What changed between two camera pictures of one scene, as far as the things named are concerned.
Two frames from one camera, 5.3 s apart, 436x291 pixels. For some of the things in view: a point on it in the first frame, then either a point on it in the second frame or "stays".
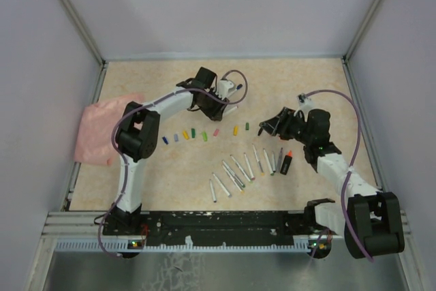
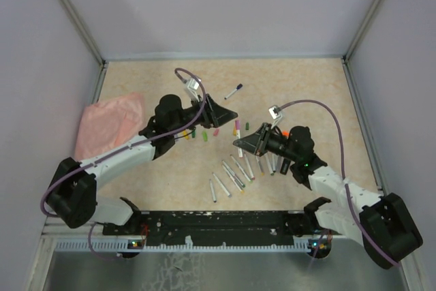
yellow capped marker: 257,160 stays
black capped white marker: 274,162 stays
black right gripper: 280,124 to 256,143
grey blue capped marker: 223,188 stays
